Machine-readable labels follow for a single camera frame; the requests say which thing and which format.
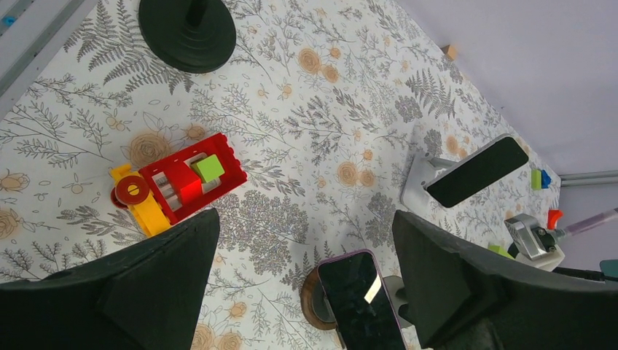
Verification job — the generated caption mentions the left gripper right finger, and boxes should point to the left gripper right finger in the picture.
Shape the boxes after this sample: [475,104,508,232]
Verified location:
[392,210,617,349]

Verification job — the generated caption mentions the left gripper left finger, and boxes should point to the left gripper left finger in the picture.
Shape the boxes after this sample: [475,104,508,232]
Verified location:
[1,209,220,349]

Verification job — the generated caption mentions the purple-edged black phone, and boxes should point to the purple-edged black phone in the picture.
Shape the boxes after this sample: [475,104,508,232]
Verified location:
[317,249,407,350]

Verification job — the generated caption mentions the wooden-base grey phone stand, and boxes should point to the wooden-base grey phone stand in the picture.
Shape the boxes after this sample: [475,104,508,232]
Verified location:
[300,268,412,330]

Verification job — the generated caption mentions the white phone stand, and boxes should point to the white phone stand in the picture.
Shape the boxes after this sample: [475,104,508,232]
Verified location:
[400,152,455,219]

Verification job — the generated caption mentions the black phone on white stand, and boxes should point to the black phone on white stand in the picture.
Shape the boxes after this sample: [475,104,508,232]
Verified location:
[423,134,529,208]

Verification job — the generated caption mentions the teal phone on tripod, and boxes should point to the teal phone on tripod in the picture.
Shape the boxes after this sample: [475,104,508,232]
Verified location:
[599,259,618,279]

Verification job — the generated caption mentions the left black tripod stand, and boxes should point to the left black tripod stand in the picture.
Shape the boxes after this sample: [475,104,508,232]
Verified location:
[138,0,237,74]

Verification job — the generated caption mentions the red yellow toy truck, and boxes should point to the red yellow toy truck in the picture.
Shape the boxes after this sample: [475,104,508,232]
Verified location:
[110,133,248,237]

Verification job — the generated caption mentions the red arch block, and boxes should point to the red arch block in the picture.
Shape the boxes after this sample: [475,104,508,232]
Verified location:
[547,209,563,230]

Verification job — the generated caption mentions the green cylinder block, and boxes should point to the green cylinder block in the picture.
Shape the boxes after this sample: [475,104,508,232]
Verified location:
[531,169,542,190]

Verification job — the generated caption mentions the blue heart block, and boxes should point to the blue heart block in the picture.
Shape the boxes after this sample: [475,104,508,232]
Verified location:
[541,170,552,189]

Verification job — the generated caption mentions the floral patterned mat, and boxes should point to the floral patterned mat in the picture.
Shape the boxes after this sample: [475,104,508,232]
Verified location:
[0,0,563,350]

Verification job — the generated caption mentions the small wooden cube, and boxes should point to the small wooden cube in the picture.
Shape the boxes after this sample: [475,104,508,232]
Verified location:
[441,44,458,61]

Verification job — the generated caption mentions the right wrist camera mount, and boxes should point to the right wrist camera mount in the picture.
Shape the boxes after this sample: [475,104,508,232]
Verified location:
[504,214,567,272]

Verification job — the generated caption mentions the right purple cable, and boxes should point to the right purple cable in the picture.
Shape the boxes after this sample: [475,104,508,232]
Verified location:
[555,207,618,238]

